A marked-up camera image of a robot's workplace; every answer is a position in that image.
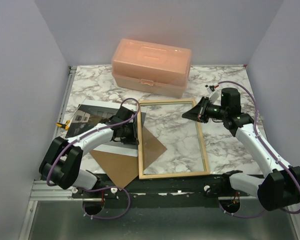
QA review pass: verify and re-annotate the yellow black clamp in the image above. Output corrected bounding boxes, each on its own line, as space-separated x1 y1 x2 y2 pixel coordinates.
56 120 70 130

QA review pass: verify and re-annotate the grey photo print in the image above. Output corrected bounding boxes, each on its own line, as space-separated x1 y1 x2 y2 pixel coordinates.
65 99 138 157

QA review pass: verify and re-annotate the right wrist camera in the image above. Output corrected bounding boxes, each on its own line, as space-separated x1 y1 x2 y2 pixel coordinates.
205 84 220 104

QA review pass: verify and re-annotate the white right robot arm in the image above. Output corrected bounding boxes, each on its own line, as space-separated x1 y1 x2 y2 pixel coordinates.
182 87 300 211

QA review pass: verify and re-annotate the orange translucent plastic box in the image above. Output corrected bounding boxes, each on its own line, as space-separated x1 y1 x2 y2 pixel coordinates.
111 39 192 98

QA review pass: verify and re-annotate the brown backing board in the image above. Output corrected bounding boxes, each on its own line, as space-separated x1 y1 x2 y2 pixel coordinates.
90 127 167 188

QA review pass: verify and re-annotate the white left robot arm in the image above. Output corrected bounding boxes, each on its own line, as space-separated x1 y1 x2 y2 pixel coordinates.
39 105 141 198

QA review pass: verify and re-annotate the aluminium rail frame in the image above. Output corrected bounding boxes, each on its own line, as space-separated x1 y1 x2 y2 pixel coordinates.
29 66 77 202

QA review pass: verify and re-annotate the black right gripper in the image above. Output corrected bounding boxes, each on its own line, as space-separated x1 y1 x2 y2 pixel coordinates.
182 96 228 124

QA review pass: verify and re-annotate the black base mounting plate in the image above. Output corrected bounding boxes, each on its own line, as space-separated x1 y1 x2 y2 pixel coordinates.
72 174 237 202

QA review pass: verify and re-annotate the light wooden picture frame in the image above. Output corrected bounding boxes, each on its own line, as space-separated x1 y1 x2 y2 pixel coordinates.
137 98 211 180

